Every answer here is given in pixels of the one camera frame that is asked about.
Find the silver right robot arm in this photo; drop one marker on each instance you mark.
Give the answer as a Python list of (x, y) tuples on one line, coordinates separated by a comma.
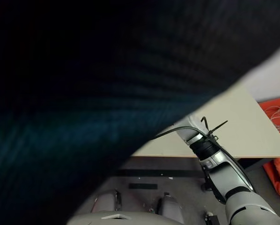
[(224, 173)]

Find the large dark blurred ribbed object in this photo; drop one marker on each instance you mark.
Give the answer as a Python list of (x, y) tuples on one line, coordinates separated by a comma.
[(83, 93)]

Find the black zip tie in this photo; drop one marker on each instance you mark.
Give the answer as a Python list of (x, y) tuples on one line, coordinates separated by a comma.
[(206, 124), (220, 125)]

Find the black floor tape strip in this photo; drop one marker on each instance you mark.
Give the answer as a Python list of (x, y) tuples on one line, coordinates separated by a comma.
[(142, 186)]

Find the black caster wheel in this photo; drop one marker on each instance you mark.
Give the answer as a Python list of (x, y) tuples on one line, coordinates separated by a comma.
[(205, 186)]

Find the grey robot right leg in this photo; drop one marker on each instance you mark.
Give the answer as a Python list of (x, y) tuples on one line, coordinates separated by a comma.
[(170, 208)]

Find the grey robot torso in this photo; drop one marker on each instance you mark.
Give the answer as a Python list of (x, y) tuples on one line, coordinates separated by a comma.
[(95, 220)]

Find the small black floor box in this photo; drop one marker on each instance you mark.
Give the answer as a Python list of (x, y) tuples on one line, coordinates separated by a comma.
[(212, 220)]

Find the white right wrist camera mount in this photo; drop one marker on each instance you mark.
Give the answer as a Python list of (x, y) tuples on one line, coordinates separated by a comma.
[(191, 124)]

